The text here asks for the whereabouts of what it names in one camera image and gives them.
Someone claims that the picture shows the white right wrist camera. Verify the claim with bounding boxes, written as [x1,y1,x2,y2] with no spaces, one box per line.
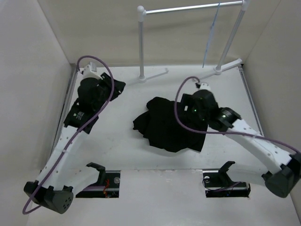
[194,81,211,91]

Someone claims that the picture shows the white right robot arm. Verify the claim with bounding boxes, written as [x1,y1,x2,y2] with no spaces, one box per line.
[181,89,301,198]

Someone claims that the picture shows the black trousers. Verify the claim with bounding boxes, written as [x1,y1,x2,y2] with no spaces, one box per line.
[133,97,206,153]

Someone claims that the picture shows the white clothes rack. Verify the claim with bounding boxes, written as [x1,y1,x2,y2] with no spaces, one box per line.
[114,0,250,86]

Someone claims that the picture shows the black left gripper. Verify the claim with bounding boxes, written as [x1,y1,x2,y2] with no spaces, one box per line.
[95,73,126,111]

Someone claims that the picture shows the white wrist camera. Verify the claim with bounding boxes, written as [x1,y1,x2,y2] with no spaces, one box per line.
[194,81,211,91]
[81,62,99,79]

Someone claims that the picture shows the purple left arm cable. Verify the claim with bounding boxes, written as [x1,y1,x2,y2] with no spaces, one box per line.
[22,55,115,215]

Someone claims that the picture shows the translucent blue clothes hanger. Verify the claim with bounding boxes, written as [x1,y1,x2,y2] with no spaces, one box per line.
[202,2,221,68]

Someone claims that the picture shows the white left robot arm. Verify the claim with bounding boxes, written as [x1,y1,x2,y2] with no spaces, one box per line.
[24,73,126,214]

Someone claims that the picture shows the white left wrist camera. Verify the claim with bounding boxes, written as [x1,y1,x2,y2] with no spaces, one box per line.
[81,62,99,79]

